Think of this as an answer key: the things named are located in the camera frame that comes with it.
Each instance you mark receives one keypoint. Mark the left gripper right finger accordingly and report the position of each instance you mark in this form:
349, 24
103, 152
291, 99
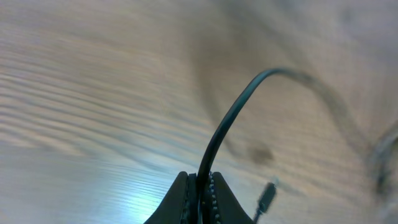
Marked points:
223, 206

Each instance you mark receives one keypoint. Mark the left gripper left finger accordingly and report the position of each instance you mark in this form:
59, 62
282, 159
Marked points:
174, 208

